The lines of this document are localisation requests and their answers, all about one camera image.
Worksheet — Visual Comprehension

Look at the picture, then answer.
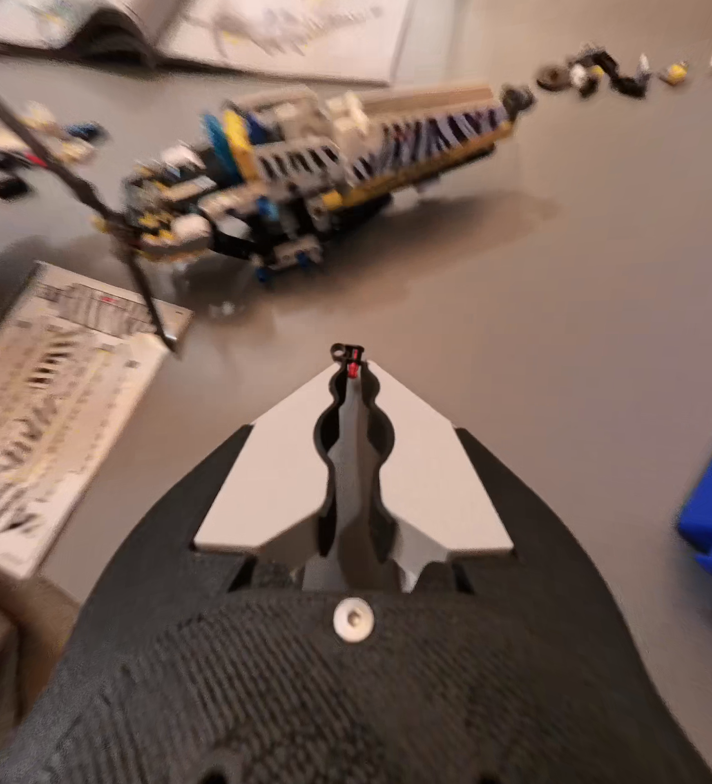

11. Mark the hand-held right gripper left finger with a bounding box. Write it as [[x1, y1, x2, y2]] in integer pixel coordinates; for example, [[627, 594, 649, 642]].
[[193, 361, 338, 591]]

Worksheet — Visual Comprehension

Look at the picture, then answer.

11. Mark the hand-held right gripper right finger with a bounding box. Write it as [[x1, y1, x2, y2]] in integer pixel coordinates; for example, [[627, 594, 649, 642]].
[[365, 360, 515, 594]]

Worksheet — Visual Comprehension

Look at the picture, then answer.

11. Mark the small black red lego pin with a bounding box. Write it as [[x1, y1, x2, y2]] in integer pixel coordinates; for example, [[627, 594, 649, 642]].
[[330, 343, 366, 381]]

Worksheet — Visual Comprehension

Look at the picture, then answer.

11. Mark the lego helicopter model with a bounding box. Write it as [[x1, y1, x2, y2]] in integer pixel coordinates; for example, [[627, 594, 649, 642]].
[[0, 64, 537, 356]]

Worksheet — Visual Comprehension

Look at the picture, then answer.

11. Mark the pile of mixed lego parts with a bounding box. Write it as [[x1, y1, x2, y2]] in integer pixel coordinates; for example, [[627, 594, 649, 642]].
[[0, 101, 108, 203]]

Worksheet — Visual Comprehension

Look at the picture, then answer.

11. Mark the group of loose lego pieces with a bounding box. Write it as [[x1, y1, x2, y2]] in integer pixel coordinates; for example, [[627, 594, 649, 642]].
[[567, 44, 690, 99]]

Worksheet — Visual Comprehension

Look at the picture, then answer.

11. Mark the zebra striped sticker sheet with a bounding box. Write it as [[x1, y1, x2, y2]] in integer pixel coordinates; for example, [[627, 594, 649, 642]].
[[0, 262, 194, 579]]

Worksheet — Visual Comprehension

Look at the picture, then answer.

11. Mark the open instruction booklet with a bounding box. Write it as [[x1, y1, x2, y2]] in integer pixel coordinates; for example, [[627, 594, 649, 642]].
[[0, 0, 412, 87]]

